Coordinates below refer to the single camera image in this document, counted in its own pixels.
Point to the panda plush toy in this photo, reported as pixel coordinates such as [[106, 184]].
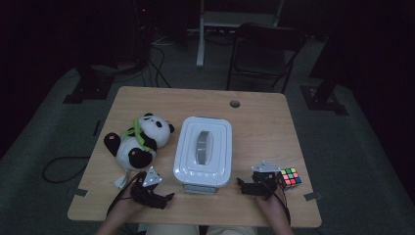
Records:
[[140, 143]]

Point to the black folding chair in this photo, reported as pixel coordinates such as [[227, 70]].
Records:
[[261, 55]]

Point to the person's left hand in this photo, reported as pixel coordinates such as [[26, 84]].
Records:
[[125, 204]]

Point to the clear storage box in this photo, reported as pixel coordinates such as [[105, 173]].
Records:
[[204, 190]]

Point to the grey tape piece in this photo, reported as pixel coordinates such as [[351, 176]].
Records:
[[312, 196], [81, 192]]

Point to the white metal frame stand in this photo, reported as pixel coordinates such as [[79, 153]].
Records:
[[215, 19]]

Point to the black tape strip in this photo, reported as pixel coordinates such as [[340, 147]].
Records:
[[96, 128]]

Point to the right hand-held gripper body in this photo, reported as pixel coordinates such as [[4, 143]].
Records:
[[266, 179]]

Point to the person's right leg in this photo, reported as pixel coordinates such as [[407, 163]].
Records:
[[231, 230]]

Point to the colourful puzzle cube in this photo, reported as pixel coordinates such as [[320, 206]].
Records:
[[289, 178]]

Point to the white storage box lid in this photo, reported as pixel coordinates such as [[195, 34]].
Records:
[[204, 150]]

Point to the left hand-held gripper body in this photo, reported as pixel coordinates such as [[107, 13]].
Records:
[[147, 189]]

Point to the black stand base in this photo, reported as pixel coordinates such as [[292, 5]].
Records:
[[89, 88], [321, 98]]

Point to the person's right hand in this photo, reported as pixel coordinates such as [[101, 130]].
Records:
[[272, 205]]

